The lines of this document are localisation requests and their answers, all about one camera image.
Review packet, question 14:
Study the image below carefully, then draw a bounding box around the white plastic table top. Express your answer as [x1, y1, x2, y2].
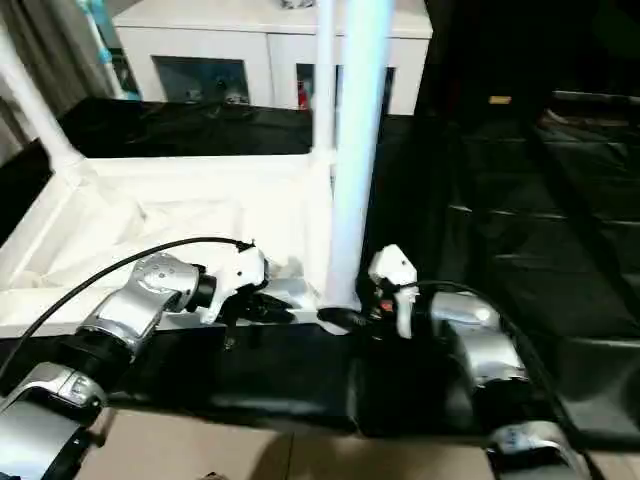
[0, 150, 363, 339]

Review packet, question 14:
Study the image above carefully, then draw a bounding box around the grey curtain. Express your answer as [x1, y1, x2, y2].
[0, 0, 106, 151]

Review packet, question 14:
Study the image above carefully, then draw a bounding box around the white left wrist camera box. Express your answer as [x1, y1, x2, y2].
[200, 244, 271, 325]

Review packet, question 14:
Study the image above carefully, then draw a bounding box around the white cabinet with glass doors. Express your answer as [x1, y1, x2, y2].
[112, 0, 434, 117]

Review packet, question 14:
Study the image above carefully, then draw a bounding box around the light blue plastic item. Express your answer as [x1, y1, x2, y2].
[80, 0, 141, 99]

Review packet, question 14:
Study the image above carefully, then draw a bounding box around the black mat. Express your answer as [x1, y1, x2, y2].
[0, 90, 640, 446]

